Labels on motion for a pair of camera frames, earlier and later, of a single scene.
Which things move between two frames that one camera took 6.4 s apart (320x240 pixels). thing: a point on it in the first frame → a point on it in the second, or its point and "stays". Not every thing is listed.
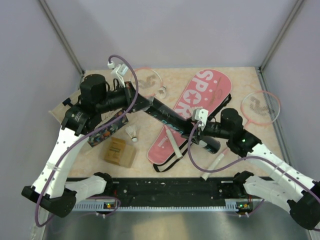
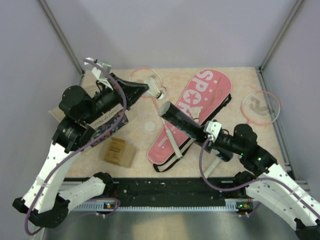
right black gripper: x=195 y=136 → x=210 y=144
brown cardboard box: x=119 y=152 stays
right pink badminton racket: x=258 y=107 stays
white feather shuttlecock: x=132 y=130 → x=154 y=90
